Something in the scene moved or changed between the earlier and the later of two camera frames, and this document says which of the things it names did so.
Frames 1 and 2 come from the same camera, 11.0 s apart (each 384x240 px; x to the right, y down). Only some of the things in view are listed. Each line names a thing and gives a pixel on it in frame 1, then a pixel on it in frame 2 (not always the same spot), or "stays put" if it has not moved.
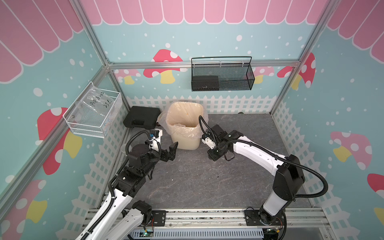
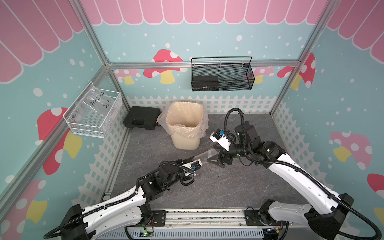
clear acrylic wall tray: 94,112 stays put
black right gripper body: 215,153 to 235,150
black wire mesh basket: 222,73 stays put
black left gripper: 172,152 to 183,162
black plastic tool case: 142,117 stays put
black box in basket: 205,83 stays put
